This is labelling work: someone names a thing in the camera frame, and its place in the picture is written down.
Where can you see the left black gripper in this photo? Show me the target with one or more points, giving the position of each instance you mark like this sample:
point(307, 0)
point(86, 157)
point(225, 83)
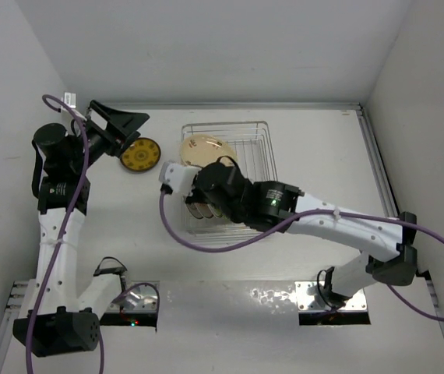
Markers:
point(121, 128)

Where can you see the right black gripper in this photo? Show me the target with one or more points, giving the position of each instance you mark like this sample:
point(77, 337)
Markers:
point(195, 195)

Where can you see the beige cream plate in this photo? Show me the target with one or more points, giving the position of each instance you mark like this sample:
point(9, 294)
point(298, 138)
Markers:
point(201, 150)

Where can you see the yellow gold patterned plate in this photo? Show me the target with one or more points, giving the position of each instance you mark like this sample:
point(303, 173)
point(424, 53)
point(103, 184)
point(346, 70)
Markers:
point(143, 155)

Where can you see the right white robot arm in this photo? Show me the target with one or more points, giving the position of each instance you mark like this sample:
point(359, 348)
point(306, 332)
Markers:
point(387, 254)

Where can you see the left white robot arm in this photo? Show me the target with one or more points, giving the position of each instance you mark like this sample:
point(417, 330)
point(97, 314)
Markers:
point(60, 320)

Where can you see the green plate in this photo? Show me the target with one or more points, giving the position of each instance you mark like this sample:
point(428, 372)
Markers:
point(220, 214)

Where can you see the white plate colourful print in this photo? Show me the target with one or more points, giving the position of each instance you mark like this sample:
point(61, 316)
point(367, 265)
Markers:
point(211, 210)

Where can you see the white plate orange flower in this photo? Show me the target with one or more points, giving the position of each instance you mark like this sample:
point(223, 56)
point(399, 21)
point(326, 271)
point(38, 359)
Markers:
point(200, 210)

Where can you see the white plate dark pattern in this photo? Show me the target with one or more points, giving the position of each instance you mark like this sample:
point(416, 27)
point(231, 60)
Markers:
point(194, 211)

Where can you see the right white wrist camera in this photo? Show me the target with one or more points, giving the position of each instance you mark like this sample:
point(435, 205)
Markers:
point(177, 178)

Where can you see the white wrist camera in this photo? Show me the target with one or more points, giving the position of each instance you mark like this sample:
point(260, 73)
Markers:
point(69, 99)
point(177, 178)

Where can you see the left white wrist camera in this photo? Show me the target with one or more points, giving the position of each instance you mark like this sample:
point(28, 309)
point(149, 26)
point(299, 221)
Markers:
point(69, 99)

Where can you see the metal wire dish rack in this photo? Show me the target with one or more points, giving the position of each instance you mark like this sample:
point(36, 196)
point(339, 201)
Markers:
point(253, 149)

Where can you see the aluminium table frame rail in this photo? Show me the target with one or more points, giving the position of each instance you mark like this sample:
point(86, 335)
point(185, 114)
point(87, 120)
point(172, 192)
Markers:
point(228, 313)

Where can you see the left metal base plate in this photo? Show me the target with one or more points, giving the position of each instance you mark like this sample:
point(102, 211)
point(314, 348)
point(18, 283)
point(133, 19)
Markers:
point(143, 296)

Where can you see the metal base plate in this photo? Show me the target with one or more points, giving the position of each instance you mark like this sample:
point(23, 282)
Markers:
point(308, 299)
point(143, 296)

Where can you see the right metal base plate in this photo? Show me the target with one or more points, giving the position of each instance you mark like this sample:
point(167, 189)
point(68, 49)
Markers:
point(308, 299)

